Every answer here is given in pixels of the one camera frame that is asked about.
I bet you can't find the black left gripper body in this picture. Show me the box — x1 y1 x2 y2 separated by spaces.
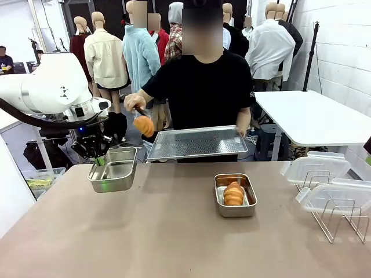
75 126 103 144

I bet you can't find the steel rectangular container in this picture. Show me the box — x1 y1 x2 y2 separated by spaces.
88 147 138 193
214 173 258 218

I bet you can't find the golden croissant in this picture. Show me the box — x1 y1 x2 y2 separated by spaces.
223 181 245 206
133 115 155 138

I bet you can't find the clear plastic clip lid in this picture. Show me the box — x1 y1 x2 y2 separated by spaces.
295 178 371 217
279 151 352 189

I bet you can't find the perforated metal baking tray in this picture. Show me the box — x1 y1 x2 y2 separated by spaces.
146 125 249 162

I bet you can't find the person's left forearm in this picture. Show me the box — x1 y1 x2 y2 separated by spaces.
237 106 252 130

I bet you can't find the person's right forearm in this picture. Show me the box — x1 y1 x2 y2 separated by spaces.
136 86 155 103

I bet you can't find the person's right hand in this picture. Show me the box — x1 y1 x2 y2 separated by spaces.
123 93 147 112

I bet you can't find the black bag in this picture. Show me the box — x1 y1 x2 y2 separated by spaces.
23 140 74 170

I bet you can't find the clear plastic crate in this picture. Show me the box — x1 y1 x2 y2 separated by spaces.
21 167 67 200

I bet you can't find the white side table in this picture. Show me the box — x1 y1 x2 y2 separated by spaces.
254 90 371 162

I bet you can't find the mannequin in cream jacket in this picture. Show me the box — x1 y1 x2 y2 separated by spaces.
83 11 130 143

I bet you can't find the mannequin in maroon top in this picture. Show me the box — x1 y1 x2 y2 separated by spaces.
69 16 94 85

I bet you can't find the seated person in white shirt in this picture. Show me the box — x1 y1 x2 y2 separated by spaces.
31 49 45 72

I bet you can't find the mannequin in light blue fleece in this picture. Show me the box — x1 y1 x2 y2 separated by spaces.
122 0 162 95

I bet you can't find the dark plastic stool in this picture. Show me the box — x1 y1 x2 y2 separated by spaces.
254 124 279 162

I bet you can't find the seated person in dark shirt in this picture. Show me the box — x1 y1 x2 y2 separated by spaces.
0 46 14 75

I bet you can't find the person in black t-shirt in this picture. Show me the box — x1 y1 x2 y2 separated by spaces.
141 0 256 163

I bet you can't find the mannequin in red jacket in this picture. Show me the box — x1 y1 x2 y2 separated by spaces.
147 13 171 67

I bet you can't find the mannequin in plaid shirt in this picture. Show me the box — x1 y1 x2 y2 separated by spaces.
164 2 184 62

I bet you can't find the mannequin in black coat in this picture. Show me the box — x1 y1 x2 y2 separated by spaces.
275 3 304 74

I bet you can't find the mannequin in white shirt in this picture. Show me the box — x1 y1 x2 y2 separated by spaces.
245 2 297 91

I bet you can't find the mannequin in blue shirt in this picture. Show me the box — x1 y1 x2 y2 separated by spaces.
222 27 232 50

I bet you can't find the mannequin in black jacket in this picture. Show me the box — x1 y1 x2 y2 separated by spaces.
222 2 250 59

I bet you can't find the small distant mannequin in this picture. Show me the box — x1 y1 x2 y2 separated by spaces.
242 16 253 39

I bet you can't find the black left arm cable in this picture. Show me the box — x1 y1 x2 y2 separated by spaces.
0 98 110 130

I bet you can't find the steel wire rack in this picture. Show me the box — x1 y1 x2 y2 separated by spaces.
295 170 370 244

